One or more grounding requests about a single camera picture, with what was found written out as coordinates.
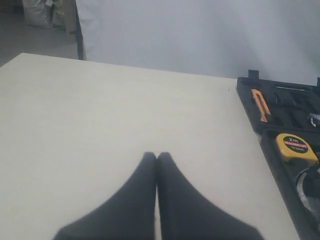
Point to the black handled adjustable wrench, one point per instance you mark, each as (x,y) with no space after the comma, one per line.
(308,189)

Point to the grey sack in background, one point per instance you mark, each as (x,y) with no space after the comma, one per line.
(38,13)

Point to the green white bag background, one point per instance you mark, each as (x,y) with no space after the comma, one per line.
(58,17)

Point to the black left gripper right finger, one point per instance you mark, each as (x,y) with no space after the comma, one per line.
(185,214)

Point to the orange utility knife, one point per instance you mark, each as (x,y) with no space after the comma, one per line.
(265,114)

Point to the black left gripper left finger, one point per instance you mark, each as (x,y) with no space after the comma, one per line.
(128,215)

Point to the black backdrop stand pole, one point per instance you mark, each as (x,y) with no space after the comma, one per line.
(78,34)

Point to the yellow tape measure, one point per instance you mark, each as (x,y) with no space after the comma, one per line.
(292,146)

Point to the black plastic tool case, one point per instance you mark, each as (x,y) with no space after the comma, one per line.
(287,118)

